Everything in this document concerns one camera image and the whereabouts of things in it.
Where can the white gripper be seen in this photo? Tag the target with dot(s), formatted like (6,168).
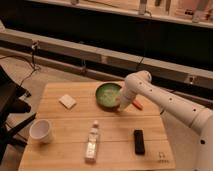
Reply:
(124,103)

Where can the green ceramic bowl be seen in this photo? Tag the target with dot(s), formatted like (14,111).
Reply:
(107,95)

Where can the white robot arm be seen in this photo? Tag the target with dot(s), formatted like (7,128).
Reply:
(197,117)

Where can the orange carrot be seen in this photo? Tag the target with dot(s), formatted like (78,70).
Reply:
(137,104)

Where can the black remote control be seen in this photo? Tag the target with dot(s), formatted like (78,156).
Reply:
(139,142)

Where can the wooden table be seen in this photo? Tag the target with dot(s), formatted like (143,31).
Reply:
(116,147)

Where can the clear plastic bottle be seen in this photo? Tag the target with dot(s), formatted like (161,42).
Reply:
(92,143)

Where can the white sponge block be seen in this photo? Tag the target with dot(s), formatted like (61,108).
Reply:
(67,101)

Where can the white paper cup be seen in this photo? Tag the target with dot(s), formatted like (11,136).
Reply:
(41,131)

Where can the black chair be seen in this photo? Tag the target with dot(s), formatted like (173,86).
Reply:
(10,102)

